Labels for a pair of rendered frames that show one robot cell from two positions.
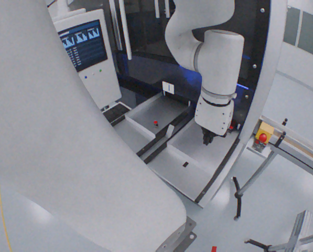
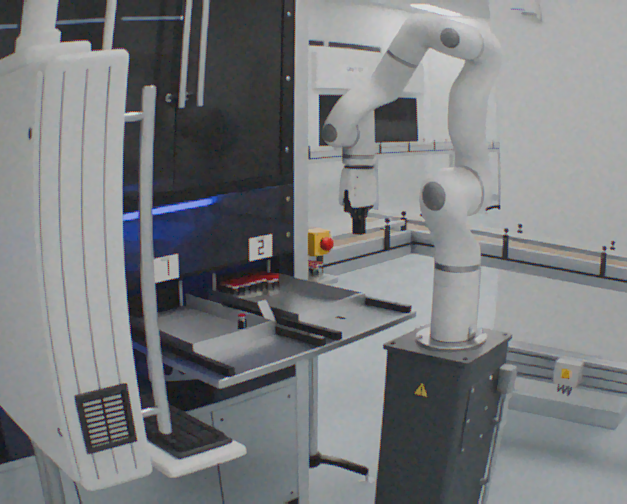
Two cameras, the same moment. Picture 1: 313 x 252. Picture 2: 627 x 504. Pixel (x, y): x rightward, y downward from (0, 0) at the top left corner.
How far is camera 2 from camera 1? 1.85 m
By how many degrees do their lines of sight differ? 86
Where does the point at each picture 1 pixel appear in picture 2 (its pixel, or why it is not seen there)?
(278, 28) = (303, 93)
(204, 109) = (362, 180)
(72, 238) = not seen: outside the picture
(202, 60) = (362, 129)
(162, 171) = (355, 330)
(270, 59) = (301, 132)
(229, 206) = (331, 487)
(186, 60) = (353, 133)
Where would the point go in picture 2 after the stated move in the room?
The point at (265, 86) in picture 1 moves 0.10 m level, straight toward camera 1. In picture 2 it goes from (303, 169) to (330, 172)
